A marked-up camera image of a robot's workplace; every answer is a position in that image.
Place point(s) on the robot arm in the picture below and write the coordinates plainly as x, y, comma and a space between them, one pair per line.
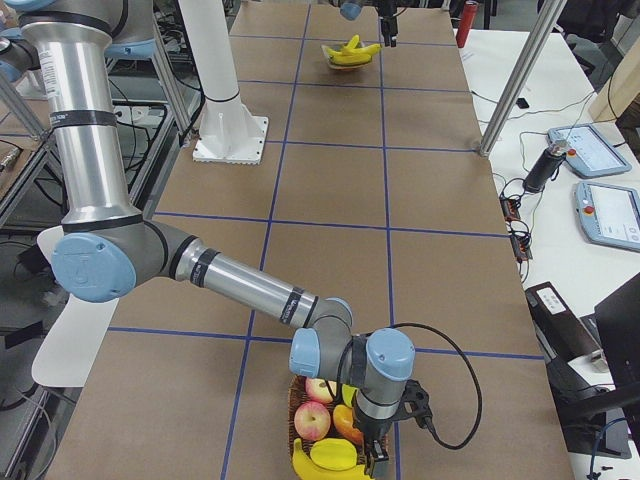
108, 248
351, 9

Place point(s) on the red yellow mango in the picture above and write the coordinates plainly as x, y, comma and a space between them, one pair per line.
343, 421

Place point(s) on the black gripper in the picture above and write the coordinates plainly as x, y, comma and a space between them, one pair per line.
372, 426
387, 10

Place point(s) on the white side desk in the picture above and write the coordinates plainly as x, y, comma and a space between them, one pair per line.
558, 94

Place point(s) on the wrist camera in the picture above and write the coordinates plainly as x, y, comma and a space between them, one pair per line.
415, 404

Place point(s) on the dark labelled box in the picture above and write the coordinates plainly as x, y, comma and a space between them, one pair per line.
561, 328

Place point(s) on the lower teach pendant tablet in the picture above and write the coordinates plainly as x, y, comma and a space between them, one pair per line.
608, 214

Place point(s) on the upper teach pendant tablet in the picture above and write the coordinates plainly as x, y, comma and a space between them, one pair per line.
594, 156

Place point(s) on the red bottle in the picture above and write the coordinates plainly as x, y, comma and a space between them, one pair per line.
466, 20

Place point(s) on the orange usb hub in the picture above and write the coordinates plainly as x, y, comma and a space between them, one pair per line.
510, 209
520, 242

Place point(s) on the small black puck device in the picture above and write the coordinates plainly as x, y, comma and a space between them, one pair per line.
522, 103

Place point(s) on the yellow banana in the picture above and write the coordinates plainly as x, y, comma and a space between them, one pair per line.
306, 469
347, 44
349, 62
368, 50
334, 454

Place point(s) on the right orange usb hub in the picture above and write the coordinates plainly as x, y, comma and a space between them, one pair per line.
520, 242

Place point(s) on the aluminium frame rack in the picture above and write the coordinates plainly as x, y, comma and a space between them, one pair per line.
18, 176

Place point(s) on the black computer monitor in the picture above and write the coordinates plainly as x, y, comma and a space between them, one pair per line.
617, 321

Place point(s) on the left orange usb hub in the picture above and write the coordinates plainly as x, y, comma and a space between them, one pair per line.
510, 209

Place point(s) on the aluminium frame post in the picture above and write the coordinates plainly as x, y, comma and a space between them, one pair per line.
534, 44

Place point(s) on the black water bottle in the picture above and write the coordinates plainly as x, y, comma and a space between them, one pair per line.
548, 162

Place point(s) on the red apple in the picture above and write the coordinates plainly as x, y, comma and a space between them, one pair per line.
320, 390

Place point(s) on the grey square plate orange rim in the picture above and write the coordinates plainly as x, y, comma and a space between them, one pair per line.
326, 57

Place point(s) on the teach pendant tablet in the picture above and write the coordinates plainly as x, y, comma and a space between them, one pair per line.
594, 156
608, 214

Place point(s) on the wicker fruit basket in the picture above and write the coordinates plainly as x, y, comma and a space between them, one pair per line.
296, 397

